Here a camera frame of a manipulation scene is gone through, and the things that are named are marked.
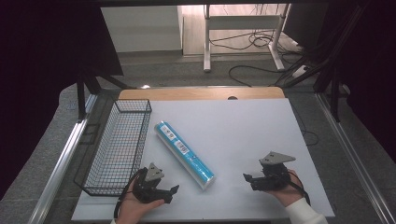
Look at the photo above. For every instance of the person's right hand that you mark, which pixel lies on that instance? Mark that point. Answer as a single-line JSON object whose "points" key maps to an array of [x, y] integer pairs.
{"points": [[292, 194]]}

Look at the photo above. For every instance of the person's left hand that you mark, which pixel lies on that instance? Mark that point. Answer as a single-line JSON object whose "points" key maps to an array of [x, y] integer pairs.
{"points": [[130, 210]]}

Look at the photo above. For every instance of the dark curtain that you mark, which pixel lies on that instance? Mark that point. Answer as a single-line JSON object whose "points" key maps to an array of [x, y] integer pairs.
{"points": [[37, 77], [373, 71]]}

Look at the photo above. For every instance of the black metal stand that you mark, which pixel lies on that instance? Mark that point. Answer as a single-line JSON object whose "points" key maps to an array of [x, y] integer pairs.
{"points": [[81, 96], [334, 90]]}

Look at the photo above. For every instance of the white metal desk frame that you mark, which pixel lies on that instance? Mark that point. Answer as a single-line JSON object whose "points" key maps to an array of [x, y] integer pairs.
{"points": [[244, 22]]}

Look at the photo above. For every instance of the silver aluminium rail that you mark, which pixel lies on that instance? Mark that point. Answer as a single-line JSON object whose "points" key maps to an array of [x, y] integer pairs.
{"points": [[351, 152], [62, 161]]}

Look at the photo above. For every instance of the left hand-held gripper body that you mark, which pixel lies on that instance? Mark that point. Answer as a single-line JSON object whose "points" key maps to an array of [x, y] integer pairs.
{"points": [[149, 189]]}

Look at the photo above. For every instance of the white power strip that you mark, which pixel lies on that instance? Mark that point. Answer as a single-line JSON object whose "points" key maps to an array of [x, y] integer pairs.
{"points": [[300, 71]]}

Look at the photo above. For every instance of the blue wrapped roll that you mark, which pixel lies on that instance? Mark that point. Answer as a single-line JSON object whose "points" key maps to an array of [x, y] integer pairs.
{"points": [[186, 154]]}

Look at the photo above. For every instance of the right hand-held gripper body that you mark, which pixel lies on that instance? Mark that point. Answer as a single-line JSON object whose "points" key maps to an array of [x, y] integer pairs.
{"points": [[275, 177]]}

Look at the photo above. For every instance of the white cabinet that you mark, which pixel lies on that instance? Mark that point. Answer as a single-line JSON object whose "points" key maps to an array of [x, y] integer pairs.
{"points": [[143, 28]]}

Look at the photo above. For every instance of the white table cover sheet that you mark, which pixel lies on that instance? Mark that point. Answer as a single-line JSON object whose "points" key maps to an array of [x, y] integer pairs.
{"points": [[236, 137]]}

